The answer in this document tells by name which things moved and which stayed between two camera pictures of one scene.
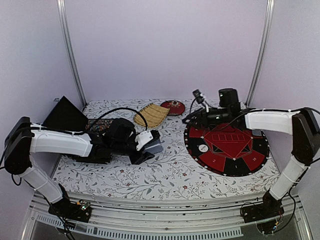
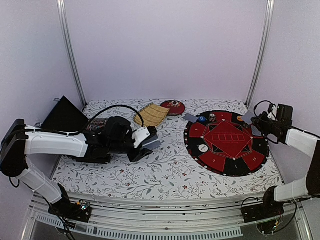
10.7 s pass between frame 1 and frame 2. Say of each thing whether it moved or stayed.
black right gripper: moved
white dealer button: stayed
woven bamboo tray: stayed
